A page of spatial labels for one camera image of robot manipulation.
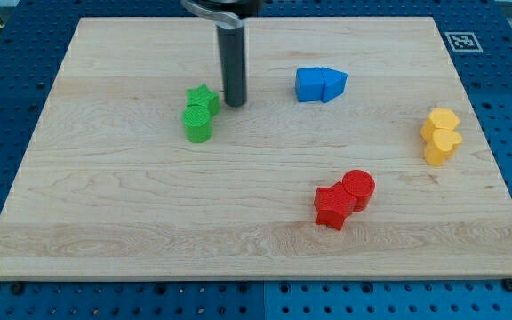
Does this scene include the blue cube block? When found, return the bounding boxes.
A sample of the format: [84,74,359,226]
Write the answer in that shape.
[295,67,324,102]

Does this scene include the blue triangle block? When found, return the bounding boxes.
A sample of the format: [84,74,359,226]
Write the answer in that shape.
[321,68,348,103]

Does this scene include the green cylinder block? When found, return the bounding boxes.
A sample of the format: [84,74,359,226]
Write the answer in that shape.
[182,105,212,143]

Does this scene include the green star block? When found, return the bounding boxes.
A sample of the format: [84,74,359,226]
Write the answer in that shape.
[186,84,220,116]

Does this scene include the red star block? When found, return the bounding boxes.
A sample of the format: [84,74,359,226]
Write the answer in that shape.
[314,181,357,231]

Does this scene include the red cylinder block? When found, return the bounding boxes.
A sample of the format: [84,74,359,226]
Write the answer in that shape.
[342,170,376,212]

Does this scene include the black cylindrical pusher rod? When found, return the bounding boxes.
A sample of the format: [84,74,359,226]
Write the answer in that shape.
[216,26,247,107]

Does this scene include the lower yellow heart block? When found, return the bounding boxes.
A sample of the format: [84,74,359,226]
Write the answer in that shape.
[424,129,463,166]

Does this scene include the yellow heart block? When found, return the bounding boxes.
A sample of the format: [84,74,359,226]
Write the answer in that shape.
[420,108,460,142]
[424,129,463,166]

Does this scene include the upper yellow heart block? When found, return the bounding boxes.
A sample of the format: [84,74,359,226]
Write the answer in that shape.
[420,108,460,142]

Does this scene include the white fiducial marker tag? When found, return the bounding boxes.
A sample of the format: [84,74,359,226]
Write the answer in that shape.
[445,31,483,52]

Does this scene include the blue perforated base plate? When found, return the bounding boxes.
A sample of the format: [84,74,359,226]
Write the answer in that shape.
[0,0,512,319]

